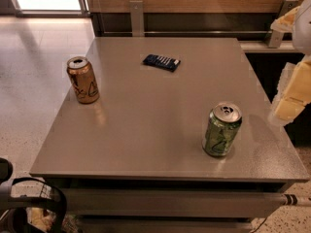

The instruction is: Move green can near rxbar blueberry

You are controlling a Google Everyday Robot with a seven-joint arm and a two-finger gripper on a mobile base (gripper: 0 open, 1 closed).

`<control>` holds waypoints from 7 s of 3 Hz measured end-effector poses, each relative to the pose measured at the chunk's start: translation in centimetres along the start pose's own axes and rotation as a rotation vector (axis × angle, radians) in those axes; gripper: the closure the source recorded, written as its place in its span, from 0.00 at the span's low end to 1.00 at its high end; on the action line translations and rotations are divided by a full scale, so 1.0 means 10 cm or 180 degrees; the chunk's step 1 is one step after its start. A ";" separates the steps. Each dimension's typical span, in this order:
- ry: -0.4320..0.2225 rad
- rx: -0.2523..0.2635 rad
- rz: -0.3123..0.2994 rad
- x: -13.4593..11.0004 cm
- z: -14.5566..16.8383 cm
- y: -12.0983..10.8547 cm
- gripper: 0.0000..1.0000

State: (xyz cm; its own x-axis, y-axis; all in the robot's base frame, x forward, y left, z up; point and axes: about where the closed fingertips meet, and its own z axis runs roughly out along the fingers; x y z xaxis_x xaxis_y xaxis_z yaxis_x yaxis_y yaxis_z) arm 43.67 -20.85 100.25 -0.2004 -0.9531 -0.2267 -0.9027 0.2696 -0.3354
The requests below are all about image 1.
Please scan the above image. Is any left metal wall bracket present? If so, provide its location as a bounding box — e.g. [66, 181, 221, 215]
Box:
[129, 0, 145, 37]

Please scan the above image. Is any gold soda can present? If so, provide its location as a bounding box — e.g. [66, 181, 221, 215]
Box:
[67, 56, 99, 104]

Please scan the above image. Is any grey drawer cabinet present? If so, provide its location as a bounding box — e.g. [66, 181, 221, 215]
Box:
[48, 178, 296, 233]

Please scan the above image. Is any bright window frame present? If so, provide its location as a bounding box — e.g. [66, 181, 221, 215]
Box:
[11, 0, 88, 17]

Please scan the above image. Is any metal wall bracket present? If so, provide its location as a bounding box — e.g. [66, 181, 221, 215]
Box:
[265, 0, 298, 49]
[129, 0, 145, 37]

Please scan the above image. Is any blue rxbar blueberry bar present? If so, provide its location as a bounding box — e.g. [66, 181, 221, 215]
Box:
[143, 54, 181, 72]

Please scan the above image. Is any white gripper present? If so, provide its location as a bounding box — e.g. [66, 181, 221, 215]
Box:
[269, 0, 311, 124]

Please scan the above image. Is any right metal wall bracket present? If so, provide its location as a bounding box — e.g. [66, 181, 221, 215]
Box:
[265, 0, 298, 49]

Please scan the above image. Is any green soda can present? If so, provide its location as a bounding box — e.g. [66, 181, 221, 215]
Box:
[202, 102, 242, 157]

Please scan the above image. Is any white black striped rod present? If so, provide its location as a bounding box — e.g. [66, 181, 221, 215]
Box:
[282, 194, 311, 207]

